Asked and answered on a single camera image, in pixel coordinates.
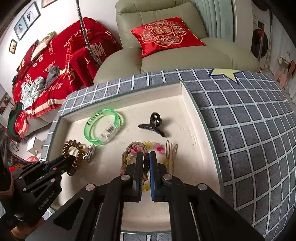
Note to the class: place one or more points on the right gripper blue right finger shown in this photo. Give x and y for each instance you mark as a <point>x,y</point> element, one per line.
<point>156,172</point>

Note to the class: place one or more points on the grey grid tablecloth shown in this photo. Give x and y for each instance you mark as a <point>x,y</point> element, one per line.
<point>252,126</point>

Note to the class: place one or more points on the black claw hair clip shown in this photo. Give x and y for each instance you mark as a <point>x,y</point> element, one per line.
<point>154,123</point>

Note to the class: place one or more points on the red wedding blanket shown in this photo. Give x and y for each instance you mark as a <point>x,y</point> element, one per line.
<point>54,68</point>

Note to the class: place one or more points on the gold bunny hair clip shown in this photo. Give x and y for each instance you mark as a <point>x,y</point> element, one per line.
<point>170,156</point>

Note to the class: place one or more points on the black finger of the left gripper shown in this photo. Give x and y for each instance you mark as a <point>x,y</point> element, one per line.
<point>59,165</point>

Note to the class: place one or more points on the washing machine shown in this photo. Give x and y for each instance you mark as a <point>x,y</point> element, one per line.
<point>262,36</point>

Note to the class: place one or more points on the red embroidered cushion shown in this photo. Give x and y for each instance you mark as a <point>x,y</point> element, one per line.
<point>165,34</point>

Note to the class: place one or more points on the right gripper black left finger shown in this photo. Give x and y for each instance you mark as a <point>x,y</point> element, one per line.
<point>133,187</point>

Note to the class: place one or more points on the green jewelry tray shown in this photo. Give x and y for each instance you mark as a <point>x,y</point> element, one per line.
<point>196,161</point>

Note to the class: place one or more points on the green leather armchair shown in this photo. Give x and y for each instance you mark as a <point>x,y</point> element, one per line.
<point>210,21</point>

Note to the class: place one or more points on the green translucent bangle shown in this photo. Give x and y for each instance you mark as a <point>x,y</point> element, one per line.
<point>107,135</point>

